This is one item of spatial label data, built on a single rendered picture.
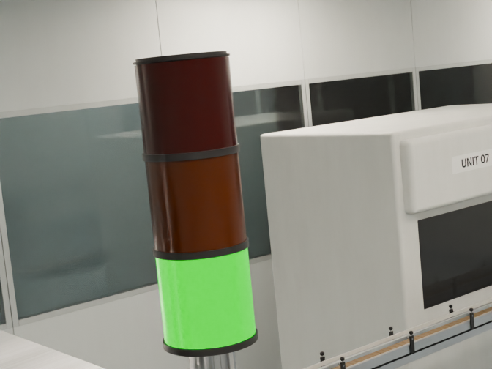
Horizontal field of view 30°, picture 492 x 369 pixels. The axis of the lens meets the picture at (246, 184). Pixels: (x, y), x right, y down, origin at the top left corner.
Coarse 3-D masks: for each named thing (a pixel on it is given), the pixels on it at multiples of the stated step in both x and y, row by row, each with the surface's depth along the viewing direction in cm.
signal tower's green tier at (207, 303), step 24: (168, 264) 47; (192, 264) 46; (216, 264) 46; (240, 264) 47; (168, 288) 47; (192, 288) 46; (216, 288) 46; (240, 288) 47; (168, 312) 47; (192, 312) 46; (216, 312) 46; (240, 312) 47; (168, 336) 48; (192, 336) 47; (216, 336) 46; (240, 336) 47
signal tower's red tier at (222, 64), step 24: (144, 72) 46; (168, 72) 45; (192, 72) 45; (216, 72) 46; (144, 96) 46; (168, 96) 45; (192, 96) 45; (216, 96) 46; (144, 120) 46; (168, 120) 45; (192, 120) 45; (216, 120) 46; (144, 144) 47; (168, 144) 45; (192, 144) 45; (216, 144) 46
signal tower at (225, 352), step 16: (144, 160) 47; (160, 160) 46; (176, 160) 45; (160, 256) 47; (176, 256) 46; (192, 256) 46; (208, 256) 46; (256, 336) 48; (176, 352) 47; (192, 352) 47; (208, 352) 46; (224, 352) 47; (192, 368) 48; (208, 368) 48; (224, 368) 48
